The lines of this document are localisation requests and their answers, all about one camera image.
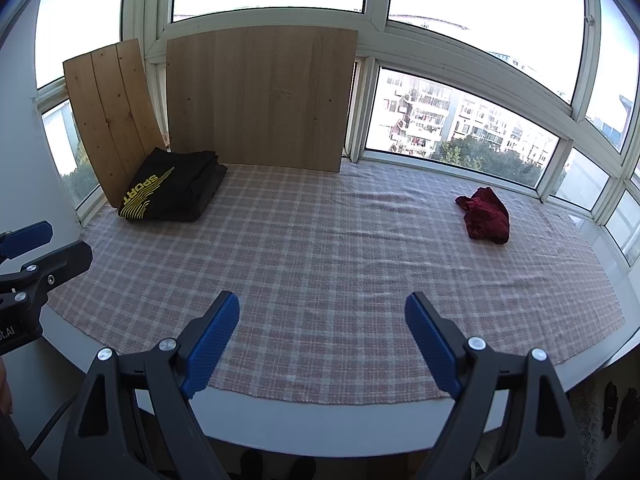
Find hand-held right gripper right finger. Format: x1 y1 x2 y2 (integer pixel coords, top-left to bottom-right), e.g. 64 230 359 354
405 291 586 480

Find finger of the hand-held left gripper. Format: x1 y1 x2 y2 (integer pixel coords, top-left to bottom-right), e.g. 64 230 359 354
0 221 54 262
0 240 94 306

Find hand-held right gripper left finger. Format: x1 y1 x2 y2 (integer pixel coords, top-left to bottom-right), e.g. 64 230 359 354
57 290 241 480

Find red garment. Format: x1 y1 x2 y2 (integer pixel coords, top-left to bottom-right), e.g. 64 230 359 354
455 187 511 246

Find black shirt with yellow print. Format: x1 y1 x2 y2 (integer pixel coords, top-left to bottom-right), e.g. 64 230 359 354
118 147 221 222

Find pink plaid cloth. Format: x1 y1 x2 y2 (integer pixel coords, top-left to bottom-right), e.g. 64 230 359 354
46 162 626 405

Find slatted pine wooden board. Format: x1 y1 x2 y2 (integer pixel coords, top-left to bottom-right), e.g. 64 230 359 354
63 38 170 208

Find dark brown folded garment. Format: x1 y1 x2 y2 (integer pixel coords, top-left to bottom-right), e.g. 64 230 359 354
177 160 229 223

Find apartment buildings outside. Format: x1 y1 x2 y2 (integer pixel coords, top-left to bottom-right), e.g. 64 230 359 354
367 67 561 181

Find large light wooden board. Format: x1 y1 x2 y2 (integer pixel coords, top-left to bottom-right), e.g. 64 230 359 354
165 27 359 175

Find black cable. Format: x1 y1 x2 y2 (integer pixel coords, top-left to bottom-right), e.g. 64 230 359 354
27 394 77 457

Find white window frame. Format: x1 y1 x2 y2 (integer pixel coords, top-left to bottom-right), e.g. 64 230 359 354
30 0 640 268

